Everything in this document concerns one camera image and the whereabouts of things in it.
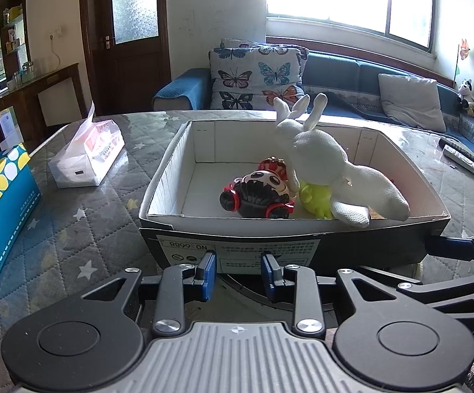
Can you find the blue dotted tissue box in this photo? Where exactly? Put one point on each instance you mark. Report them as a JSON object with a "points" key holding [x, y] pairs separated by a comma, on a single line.
{"points": [[3, 221]]}

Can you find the blue sofa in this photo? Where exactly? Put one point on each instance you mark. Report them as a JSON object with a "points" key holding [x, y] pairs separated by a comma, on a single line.
{"points": [[343, 73]]}

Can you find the cardboard box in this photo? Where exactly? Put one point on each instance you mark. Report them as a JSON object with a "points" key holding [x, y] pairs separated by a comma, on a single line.
{"points": [[261, 245]]}

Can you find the black-haired red doll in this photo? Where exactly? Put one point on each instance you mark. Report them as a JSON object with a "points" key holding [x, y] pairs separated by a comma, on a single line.
{"points": [[257, 192]]}

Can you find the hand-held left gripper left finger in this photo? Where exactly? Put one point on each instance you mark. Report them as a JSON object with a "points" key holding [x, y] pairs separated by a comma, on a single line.
{"points": [[207, 278]]}

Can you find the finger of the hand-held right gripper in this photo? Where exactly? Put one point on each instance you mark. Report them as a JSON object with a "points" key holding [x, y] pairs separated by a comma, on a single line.
{"points": [[449, 247], [445, 290]]}

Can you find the white wall socket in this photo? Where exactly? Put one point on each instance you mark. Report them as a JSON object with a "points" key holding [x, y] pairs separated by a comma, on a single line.
{"points": [[56, 33]]}

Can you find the butterfly print pillow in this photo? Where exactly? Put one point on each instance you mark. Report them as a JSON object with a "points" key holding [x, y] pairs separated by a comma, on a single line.
{"points": [[253, 77], [302, 59]]}

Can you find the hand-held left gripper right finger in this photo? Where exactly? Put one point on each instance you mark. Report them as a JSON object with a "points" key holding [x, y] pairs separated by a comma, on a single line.
{"points": [[270, 278]]}

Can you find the green plastic toy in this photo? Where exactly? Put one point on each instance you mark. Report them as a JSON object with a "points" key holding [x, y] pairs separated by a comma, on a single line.
{"points": [[314, 198]]}

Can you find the dark wooden cabinet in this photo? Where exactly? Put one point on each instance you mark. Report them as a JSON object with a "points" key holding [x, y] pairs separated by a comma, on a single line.
{"points": [[28, 94]]}

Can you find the white soft tissue pack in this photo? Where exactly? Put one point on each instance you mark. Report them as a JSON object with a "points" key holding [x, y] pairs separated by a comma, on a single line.
{"points": [[85, 157]]}

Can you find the white flat panel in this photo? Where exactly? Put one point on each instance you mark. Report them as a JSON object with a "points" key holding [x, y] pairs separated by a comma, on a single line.
{"points": [[61, 102]]}

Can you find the dark remote control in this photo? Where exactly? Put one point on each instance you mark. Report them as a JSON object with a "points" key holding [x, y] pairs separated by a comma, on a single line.
{"points": [[462, 151]]}

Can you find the white plush rabbit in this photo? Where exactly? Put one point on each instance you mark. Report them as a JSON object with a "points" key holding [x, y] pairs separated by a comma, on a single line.
{"points": [[331, 159]]}

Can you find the orange paper pinwheel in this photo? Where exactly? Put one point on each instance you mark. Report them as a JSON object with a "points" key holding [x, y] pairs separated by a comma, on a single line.
{"points": [[463, 51]]}

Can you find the black and white plush cow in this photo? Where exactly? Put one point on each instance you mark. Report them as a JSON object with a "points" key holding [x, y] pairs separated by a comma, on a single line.
{"points": [[465, 92]]}

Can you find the dark wooden door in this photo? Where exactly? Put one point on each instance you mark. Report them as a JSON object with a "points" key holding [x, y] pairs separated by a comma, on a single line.
{"points": [[134, 73]]}

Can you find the white remote control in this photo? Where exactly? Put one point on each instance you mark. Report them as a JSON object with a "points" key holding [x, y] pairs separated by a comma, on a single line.
{"points": [[466, 166]]}

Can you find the plain grey pillow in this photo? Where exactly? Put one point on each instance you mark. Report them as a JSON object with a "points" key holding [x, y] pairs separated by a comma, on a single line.
{"points": [[415, 100]]}

